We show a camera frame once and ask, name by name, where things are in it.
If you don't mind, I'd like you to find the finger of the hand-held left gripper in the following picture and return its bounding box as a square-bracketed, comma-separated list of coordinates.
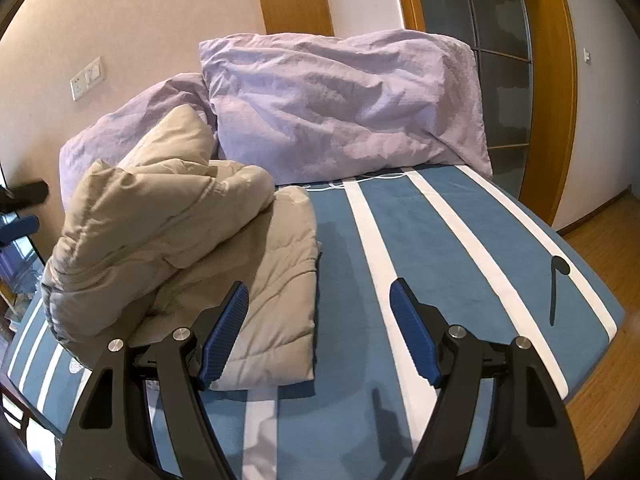
[0, 215, 41, 247]
[0, 182, 50, 211]

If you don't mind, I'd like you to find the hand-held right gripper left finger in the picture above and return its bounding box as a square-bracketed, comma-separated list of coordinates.
[55, 280, 250, 480]

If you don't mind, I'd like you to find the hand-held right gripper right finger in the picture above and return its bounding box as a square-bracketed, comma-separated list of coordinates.
[389, 277, 586, 480]

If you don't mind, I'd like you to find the cluttered side table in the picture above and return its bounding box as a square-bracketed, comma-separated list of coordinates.
[0, 240, 47, 333]

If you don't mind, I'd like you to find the blue striped bed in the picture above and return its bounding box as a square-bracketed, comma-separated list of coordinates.
[5, 162, 627, 480]

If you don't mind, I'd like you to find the lavender pillow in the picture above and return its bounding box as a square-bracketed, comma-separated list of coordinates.
[199, 29, 494, 187]
[59, 72, 219, 213]

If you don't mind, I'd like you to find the frosted glass door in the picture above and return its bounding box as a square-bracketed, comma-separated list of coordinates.
[409, 0, 534, 197]

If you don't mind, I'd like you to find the white wall socket panel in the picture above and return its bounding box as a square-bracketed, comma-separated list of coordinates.
[70, 56, 107, 102]

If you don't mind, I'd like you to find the white cable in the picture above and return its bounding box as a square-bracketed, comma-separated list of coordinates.
[302, 172, 406, 193]

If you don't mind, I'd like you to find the wooden bed frame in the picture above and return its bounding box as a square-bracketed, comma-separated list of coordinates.
[0, 370, 36, 436]

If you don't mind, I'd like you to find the wooden door frame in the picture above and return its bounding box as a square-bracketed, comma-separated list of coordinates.
[390, 0, 579, 227]

